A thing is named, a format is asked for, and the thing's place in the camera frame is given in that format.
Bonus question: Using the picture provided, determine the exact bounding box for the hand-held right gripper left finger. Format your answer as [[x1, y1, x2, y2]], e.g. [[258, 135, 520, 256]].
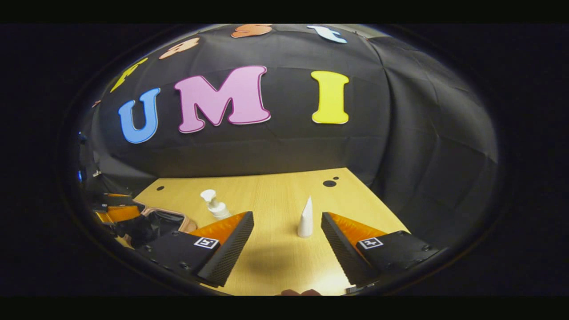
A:
[[137, 211, 255, 288]]

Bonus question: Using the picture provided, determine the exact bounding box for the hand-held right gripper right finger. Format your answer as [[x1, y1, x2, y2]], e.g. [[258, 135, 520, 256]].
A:
[[321, 212, 438, 287]]

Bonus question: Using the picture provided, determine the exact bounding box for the white pump bottle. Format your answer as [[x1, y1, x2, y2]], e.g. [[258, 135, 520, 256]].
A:
[[200, 189, 232, 220]]

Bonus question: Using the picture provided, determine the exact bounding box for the white cone-shaped tube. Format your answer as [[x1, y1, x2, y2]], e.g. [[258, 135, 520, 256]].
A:
[[297, 196, 314, 239]]

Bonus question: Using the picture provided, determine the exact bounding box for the black backdrop cloth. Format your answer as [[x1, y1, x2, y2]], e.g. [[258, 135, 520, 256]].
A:
[[80, 24, 499, 249]]

